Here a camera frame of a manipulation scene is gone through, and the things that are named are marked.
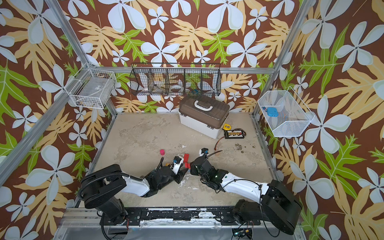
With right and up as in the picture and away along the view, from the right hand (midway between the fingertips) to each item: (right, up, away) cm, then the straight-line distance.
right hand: (190, 164), depth 84 cm
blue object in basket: (+49, +30, +2) cm, 57 cm away
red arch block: (-1, -1, +1) cm, 2 cm away
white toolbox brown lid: (+9, +30, +9) cm, 32 cm away
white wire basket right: (+54, +30, 0) cm, 61 cm away
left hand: (-3, -1, +2) cm, 4 cm away
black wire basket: (-10, +53, +14) cm, 56 cm away
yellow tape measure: (+28, +22, +26) cm, 44 cm away
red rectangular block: (-3, +2, +11) cm, 11 cm away
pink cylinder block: (-19, +5, +13) cm, 23 cm away
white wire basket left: (-58, +44, +3) cm, 73 cm away
